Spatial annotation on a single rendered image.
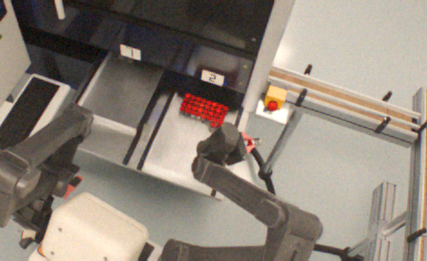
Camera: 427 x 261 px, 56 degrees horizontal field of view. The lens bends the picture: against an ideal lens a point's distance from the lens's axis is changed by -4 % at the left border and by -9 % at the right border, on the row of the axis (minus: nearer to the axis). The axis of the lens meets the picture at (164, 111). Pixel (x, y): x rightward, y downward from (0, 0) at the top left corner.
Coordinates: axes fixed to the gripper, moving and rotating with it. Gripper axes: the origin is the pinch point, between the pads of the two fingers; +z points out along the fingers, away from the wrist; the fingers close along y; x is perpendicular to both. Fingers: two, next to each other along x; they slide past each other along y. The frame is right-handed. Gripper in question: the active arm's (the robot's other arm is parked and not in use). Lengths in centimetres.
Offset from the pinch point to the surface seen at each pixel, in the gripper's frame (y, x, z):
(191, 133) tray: 12.8, 37.9, 11.9
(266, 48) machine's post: 29.6, -4.1, 16.7
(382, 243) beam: -54, 12, 84
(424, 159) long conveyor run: -22, -19, 79
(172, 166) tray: 1.9, 39.9, 0.5
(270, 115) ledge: 12.8, 21.7, 41.6
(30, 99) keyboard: 45, 82, -33
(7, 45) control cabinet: 65, 70, -43
